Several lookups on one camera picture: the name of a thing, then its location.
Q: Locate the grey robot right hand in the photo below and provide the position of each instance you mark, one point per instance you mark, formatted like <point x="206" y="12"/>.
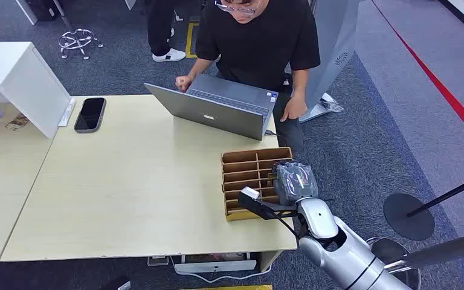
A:
<point x="294" y="184"/>

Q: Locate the person's right hand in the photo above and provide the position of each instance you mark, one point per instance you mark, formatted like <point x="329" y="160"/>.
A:
<point x="183" y="83"/>

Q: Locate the person's left hand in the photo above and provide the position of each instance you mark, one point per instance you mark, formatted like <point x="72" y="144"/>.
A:
<point x="294" y="109"/>

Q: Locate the small brown card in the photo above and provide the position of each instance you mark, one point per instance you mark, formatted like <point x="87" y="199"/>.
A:
<point x="272" y="175"/>

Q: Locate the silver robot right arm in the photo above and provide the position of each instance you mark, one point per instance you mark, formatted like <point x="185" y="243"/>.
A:
<point x="348" y="256"/>

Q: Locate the person's right forearm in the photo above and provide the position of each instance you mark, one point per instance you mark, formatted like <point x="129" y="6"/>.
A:
<point x="200" y="68"/>

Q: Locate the person's left forearm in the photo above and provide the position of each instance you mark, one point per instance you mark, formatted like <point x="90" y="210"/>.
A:
<point x="301" y="82"/>

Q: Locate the cardboard slotted card organizer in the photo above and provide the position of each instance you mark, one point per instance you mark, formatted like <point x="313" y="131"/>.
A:
<point x="242" y="172"/>

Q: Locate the standing person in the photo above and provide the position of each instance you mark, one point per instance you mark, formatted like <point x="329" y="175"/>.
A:
<point x="160" y="28"/>

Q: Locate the seated person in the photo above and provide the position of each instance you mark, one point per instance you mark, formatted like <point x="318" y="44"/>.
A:
<point x="258" y="40"/>

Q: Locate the clear plastic bag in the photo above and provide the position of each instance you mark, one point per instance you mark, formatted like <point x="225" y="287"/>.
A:
<point x="331" y="104"/>

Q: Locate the grey laptop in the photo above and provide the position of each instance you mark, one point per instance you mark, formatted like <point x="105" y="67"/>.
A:
<point x="212" y="114"/>

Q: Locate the grey kiosk column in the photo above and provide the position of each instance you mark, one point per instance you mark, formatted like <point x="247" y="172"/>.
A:
<point x="332" y="40"/>

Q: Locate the black smartphone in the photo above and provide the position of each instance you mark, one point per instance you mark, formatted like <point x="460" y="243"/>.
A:
<point x="90" y="115"/>

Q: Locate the white drawer unit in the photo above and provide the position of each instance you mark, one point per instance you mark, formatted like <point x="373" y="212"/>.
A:
<point x="216" y="265"/>

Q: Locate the chrome chair base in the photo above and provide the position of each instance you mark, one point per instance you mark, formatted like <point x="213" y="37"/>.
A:
<point x="76" y="41"/>

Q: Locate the black stanchion round base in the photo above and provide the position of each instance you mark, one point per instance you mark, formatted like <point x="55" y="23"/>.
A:
<point x="408" y="218"/>

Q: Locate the white paper strip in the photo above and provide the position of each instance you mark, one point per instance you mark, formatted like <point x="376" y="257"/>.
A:
<point x="67" y="113"/>

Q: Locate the white cabinet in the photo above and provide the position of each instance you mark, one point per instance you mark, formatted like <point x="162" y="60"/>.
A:
<point x="24" y="80"/>

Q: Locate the chrome stanchion with dark pole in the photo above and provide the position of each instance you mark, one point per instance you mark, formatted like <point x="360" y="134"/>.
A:
<point x="448" y="250"/>

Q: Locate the printed snack packet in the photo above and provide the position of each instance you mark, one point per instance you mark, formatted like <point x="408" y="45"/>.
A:
<point x="17" y="122"/>

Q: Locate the white furniture piece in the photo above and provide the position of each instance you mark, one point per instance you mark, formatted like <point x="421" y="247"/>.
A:
<point x="26" y="10"/>

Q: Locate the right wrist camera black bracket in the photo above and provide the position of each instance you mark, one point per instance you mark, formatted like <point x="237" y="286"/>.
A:
<point x="258" y="205"/>

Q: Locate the wrist camera black bracket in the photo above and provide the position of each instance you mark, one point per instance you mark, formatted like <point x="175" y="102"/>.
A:
<point x="258" y="205"/>
<point x="118" y="283"/>

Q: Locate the small clear bracket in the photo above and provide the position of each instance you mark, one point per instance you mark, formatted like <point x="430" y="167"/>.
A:
<point x="158" y="261"/>

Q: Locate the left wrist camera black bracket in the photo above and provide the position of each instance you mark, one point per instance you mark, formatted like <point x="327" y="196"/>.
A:
<point x="118" y="283"/>

